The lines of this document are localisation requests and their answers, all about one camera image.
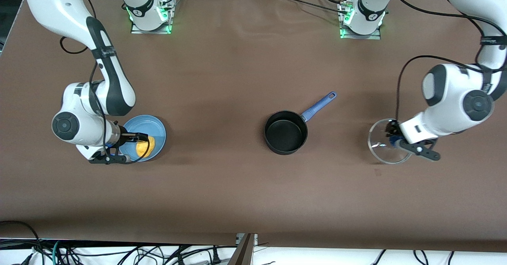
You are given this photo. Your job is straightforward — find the yellow potato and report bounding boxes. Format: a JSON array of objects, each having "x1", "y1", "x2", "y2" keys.
[{"x1": 136, "y1": 136, "x2": 156, "y2": 158}]

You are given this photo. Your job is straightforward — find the glass lid with blue knob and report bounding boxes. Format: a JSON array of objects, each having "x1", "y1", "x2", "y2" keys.
[{"x1": 368, "y1": 118, "x2": 414, "y2": 164}]

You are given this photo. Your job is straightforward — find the blue round plate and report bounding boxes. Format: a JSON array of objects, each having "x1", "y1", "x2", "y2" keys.
[{"x1": 119, "y1": 115, "x2": 167, "y2": 162}]

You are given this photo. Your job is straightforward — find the brown table cover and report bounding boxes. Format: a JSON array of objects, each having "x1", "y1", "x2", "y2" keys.
[{"x1": 0, "y1": 0, "x2": 507, "y2": 252}]

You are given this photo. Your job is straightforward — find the metal profile bar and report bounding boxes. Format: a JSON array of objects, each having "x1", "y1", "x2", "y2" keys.
[{"x1": 228, "y1": 233, "x2": 258, "y2": 265}]

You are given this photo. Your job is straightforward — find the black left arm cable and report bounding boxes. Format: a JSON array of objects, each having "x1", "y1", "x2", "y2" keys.
[{"x1": 390, "y1": 0, "x2": 499, "y2": 123}]

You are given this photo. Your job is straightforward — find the black looped cable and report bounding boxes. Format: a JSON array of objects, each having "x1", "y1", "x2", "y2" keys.
[{"x1": 0, "y1": 220, "x2": 42, "y2": 265}]

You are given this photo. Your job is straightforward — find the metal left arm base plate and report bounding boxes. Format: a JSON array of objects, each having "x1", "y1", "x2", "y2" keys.
[{"x1": 340, "y1": 2, "x2": 381, "y2": 40}]

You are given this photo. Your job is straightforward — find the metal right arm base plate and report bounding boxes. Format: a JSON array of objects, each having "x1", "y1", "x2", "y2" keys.
[{"x1": 131, "y1": 0, "x2": 173, "y2": 34}]

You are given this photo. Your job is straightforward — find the teal cable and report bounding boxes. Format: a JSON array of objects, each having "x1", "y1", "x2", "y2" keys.
[{"x1": 51, "y1": 240, "x2": 62, "y2": 265}]

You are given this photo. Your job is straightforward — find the black pot with blue handle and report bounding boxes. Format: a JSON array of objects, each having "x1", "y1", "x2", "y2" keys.
[{"x1": 264, "y1": 91, "x2": 337, "y2": 155}]

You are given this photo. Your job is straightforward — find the black cable with plug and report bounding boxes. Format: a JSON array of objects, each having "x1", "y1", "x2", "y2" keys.
[{"x1": 174, "y1": 246, "x2": 222, "y2": 265}]

